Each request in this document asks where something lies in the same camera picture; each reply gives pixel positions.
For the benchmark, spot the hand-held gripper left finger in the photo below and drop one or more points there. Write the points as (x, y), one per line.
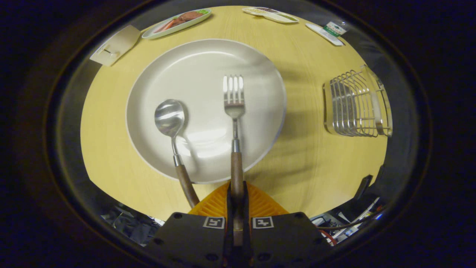
(230, 203)

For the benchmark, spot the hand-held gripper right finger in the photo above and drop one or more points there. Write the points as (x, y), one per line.
(246, 201)

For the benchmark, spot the dark clutter pile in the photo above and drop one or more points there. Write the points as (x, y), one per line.
(130, 223)

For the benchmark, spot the large white round plate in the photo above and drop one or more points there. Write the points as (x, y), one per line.
(208, 63)

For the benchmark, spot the white and green packet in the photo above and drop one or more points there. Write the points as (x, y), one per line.
(329, 32)

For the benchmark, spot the white divided dish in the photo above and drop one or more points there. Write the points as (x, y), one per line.
(271, 15)

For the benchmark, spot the oval plate with food picture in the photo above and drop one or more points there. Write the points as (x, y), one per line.
(174, 23)

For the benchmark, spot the beige card with hook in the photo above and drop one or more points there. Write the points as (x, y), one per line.
(115, 44)

